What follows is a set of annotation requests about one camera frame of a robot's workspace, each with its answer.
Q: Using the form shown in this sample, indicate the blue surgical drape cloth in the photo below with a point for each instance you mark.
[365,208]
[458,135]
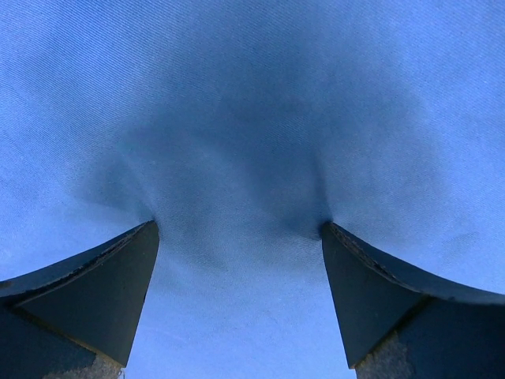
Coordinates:
[239,127]

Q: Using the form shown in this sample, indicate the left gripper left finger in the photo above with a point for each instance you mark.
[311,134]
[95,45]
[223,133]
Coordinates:
[78,318]

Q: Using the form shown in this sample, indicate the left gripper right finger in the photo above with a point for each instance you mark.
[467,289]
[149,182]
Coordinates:
[399,321]

